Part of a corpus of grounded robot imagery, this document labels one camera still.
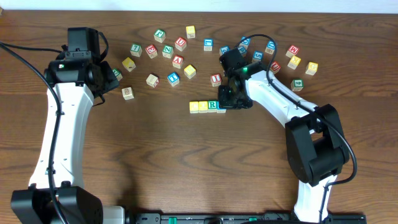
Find yellow block left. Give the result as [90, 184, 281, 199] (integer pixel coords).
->
[122, 57, 136, 72]

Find yellow G block far right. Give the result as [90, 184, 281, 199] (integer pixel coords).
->
[305, 62, 318, 75]

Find yellow block top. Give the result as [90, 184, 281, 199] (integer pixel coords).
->
[186, 26, 196, 39]

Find green 7 block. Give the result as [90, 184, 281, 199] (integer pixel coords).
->
[130, 44, 142, 57]

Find blue T block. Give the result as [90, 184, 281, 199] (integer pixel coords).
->
[167, 72, 180, 86]

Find green J block left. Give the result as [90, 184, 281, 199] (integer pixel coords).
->
[154, 29, 166, 43]

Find tan block red side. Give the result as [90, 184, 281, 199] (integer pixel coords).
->
[146, 74, 159, 88]

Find blue 2 block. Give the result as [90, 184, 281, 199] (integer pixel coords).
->
[220, 45, 230, 56]

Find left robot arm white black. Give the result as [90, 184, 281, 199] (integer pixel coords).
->
[11, 60, 127, 223]

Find pineapple picture block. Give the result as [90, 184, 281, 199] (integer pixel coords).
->
[122, 87, 134, 100]

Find red M block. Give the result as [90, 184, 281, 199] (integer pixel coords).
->
[285, 45, 300, 58]

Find blue P block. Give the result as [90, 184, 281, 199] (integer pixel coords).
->
[238, 46, 247, 57]

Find green 4 block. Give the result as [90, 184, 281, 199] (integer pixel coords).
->
[290, 79, 304, 91]

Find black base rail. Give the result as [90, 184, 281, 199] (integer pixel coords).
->
[136, 212, 367, 224]

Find blue D block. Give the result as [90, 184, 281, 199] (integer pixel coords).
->
[239, 36, 251, 50]

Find red I block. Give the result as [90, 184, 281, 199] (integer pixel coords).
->
[210, 73, 222, 87]

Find yellow C block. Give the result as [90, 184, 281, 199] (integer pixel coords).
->
[189, 101, 199, 114]

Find red E block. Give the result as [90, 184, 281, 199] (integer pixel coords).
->
[145, 44, 158, 58]

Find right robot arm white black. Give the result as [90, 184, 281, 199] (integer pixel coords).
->
[218, 62, 357, 223]

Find blue 5 block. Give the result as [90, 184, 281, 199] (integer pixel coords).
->
[252, 51, 264, 63]

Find blue l block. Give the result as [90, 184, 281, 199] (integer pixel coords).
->
[203, 39, 213, 52]
[216, 101, 226, 113]

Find yellow O block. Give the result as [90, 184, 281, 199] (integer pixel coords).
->
[198, 101, 208, 113]

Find green Z block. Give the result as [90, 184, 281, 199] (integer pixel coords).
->
[162, 45, 174, 58]

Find green R block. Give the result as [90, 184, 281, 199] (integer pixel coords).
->
[208, 100, 217, 113]

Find red A block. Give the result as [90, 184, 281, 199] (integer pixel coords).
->
[172, 55, 183, 68]

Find yellow S block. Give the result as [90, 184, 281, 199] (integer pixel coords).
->
[184, 65, 197, 79]

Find red U block right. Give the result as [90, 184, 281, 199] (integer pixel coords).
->
[270, 61, 281, 74]

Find red u block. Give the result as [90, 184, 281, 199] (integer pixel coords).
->
[175, 37, 187, 52]
[270, 61, 281, 74]

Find green V block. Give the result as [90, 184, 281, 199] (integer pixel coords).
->
[113, 68, 123, 81]

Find red U block left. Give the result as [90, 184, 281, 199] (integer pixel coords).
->
[175, 37, 187, 52]

